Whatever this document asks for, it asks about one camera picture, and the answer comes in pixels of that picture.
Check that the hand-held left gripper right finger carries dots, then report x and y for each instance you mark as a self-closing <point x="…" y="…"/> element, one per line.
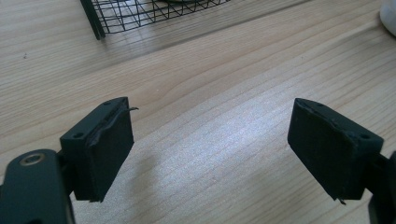
<point x="333" y="149"/>

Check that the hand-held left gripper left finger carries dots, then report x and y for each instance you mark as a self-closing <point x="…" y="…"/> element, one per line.
<point x="102" y="149"/>

